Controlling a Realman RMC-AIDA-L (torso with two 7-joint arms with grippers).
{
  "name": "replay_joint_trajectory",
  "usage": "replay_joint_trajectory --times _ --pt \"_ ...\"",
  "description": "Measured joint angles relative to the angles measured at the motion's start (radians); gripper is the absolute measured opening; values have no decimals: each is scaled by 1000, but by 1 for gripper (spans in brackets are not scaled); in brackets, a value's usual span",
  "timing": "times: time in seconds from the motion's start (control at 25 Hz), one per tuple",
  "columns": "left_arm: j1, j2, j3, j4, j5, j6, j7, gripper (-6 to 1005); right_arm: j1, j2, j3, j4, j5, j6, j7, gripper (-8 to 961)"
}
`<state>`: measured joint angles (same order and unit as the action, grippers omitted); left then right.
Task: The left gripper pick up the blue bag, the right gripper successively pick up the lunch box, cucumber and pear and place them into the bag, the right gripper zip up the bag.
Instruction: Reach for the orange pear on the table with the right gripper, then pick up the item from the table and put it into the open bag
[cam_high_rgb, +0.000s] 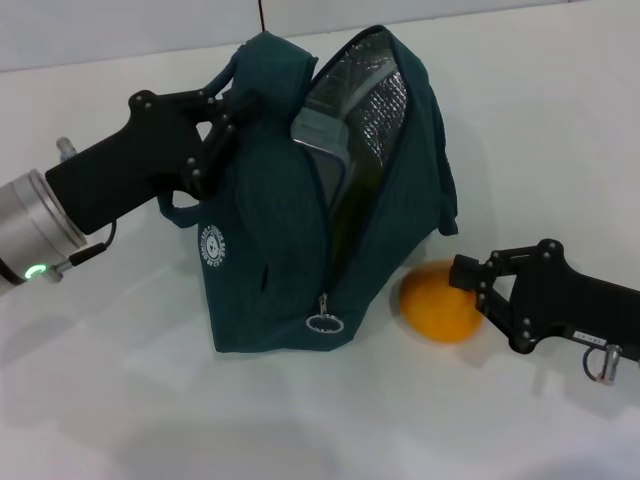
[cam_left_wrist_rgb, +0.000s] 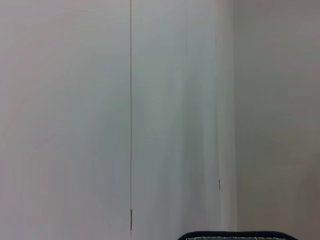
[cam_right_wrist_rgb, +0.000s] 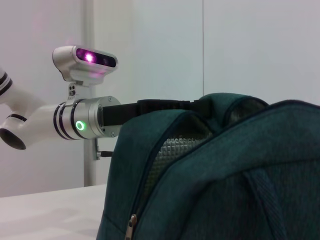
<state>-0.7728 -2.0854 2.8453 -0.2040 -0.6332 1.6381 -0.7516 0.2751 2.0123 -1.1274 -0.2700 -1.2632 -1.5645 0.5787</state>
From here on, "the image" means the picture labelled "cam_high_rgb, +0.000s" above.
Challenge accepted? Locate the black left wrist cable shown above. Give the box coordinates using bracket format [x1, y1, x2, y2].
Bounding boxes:
[68, 219, 119, 269]

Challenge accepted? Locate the green cucumber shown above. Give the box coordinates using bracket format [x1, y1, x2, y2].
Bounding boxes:
[332, 159, 386, 261]

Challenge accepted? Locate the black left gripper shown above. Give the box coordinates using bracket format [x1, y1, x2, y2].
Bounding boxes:
[44, 89, 256, 236]

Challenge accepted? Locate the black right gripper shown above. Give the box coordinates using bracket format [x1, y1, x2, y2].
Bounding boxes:
[448, 238, 640, 355]

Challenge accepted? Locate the clear blue-rimmed food container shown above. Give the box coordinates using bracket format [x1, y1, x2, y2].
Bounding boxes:
[289, 107, 351, 201]

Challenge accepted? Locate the dark teal fabric bag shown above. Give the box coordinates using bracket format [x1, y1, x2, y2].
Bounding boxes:
[157, 24, 460, 354]

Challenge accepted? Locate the orange pear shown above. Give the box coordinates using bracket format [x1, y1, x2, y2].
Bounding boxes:
[398, 259, 485, 345]

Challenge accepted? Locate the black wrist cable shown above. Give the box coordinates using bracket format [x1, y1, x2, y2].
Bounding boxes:
[582, 343, 624, 386]
[68, 219, 119, 269]

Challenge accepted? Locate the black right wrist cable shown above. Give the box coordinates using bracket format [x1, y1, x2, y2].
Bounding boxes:
[582, 343, 624, 386]

